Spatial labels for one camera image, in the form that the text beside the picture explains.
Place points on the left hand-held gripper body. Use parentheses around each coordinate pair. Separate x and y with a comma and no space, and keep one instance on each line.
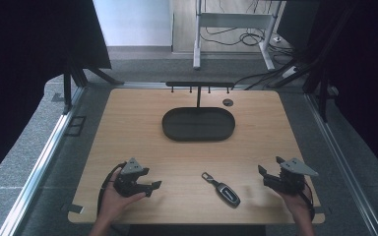
(132,167)

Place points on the white power strip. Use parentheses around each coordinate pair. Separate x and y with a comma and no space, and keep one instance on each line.
(289,72)

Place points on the black tripod stand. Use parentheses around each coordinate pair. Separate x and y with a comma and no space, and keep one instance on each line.
(75,77)
(321,82)

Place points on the aluminium floor rail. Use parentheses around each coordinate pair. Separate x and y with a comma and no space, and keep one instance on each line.
(341,157)
(42,164)

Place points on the black floor bracket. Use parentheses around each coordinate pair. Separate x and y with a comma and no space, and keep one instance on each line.
(75,126)

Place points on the person's right hand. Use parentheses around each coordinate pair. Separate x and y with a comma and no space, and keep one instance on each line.
(293,203)

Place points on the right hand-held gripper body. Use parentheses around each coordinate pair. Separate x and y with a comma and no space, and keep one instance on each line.
(292,178)

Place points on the black curtain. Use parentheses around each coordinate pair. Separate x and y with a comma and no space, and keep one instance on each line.
(29,65)
(364,65)

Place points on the person's left hand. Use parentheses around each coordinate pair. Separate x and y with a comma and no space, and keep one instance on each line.
(113,203)

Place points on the white desk frame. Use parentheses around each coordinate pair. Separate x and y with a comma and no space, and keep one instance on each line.
(233,20)

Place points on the black key rack with tray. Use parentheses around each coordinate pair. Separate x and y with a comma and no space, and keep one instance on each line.
(198,124)

